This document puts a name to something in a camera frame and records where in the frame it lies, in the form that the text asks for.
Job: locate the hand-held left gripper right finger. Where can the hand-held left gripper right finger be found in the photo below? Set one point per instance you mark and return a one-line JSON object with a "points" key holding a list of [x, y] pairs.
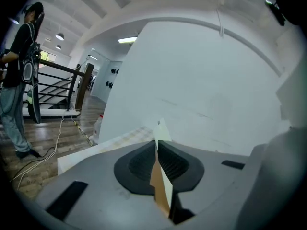
{"points": [[187, 174]]}

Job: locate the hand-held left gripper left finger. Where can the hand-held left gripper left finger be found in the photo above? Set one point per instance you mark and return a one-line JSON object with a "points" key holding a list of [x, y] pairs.
{"points": [[133, 174]]}

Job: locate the white plastic jug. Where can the white plastic jug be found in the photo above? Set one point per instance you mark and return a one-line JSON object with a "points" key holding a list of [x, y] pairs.
{"points": [[98, 130]]}

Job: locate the yellow black floor tape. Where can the yellow black floor tape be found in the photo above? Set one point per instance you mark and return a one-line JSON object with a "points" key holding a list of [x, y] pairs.
{"points": [[82, 132]]}

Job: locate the black stair railing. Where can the black stair railing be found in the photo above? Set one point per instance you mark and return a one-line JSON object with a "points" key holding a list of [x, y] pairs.
{"points": [[82, 87]]}

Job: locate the long ceiling tube light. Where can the long ceiling tube light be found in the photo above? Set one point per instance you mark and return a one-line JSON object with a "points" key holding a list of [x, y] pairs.
{"points": [[127, 40]]}

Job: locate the black pendant lamp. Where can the black pendant lamp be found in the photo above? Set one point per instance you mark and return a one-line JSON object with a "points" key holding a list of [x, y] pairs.
{"points": [[59, 36], [58, 47]]}

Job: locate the round ceiling spotlight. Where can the round ceiling spotlight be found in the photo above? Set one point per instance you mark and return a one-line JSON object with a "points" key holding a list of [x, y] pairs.
{"points": [[14, 21]]}

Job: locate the row of black wall-hung items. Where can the row of black wall-hung items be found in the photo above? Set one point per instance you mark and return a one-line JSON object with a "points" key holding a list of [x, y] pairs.
{"points": [[112, 71]]}

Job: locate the white wall pipe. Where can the white wall pipe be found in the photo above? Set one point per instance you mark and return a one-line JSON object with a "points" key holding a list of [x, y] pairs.
{"points": [[187, 19]]}

